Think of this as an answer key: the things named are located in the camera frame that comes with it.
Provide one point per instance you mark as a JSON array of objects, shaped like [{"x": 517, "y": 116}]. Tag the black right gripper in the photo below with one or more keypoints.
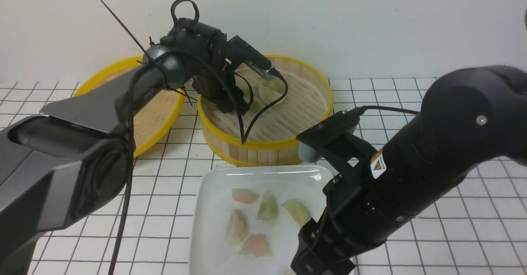
[{"x": 351, "y": 224}]

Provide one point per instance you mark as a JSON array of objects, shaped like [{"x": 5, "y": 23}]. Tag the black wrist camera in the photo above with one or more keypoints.
[
  {"x": 333, "y": 139},
  {"x": 239, "y": 52}
]

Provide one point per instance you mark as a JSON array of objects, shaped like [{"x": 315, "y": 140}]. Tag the pink dumpling plate bottom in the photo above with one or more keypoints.
[{"x": 256, "y": 245}]

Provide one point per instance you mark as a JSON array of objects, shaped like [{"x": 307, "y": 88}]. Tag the white dumpling steamer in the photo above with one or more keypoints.
[
  {"x": 244, "y": 196},
  {"x": 269, "y": 93}
]

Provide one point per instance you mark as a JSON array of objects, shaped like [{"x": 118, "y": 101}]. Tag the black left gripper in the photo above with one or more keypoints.
[{"x": 203, "y": 52}]

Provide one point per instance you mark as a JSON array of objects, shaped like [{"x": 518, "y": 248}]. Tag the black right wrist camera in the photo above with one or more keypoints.
[{"x": 333, "y": 139}]

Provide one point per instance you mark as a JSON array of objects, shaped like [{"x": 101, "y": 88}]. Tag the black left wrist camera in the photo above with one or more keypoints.
[{"x": 239, "y": 52}]

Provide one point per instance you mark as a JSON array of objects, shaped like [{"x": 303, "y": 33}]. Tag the green dumpling plate middle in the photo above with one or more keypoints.
[{"x": 268, "y": 208}]

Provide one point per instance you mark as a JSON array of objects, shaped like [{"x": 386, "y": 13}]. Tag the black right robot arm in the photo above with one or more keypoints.
[{"x": 467, "y": 117}]

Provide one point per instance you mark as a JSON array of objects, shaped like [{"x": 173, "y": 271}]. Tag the white square plate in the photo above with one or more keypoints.
[{"x": 210, "y": 254}]

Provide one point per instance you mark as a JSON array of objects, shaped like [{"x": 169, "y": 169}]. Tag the green dumpling plate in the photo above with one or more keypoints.
[
  {"x": 297, "y": 211},
  {"x": 268, "y": 208}
]

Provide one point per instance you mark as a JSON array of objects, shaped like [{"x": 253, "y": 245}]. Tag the green dumpling steamer front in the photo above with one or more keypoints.
[{"x": 257, "y": 104}]

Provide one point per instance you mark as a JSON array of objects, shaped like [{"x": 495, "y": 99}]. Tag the yellow-rimmed bamboo steamer lid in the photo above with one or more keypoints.
[{"x": 155, "y": 120}]

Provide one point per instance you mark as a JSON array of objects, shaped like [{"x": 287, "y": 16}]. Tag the pale dumpling plate left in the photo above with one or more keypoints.
[{"x": 237, "y": 229}]

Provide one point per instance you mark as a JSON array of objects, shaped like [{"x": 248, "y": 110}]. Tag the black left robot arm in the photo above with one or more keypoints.
[{"x": 62, "y": 165}]

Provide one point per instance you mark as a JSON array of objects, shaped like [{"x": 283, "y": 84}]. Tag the green dumpling plate right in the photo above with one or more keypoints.
[{"x": 297, "y": 211}]

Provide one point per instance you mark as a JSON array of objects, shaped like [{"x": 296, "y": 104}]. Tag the yellow-rimmed bamboo steamer basket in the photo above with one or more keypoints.
[{"x": 272, "y": 139}]

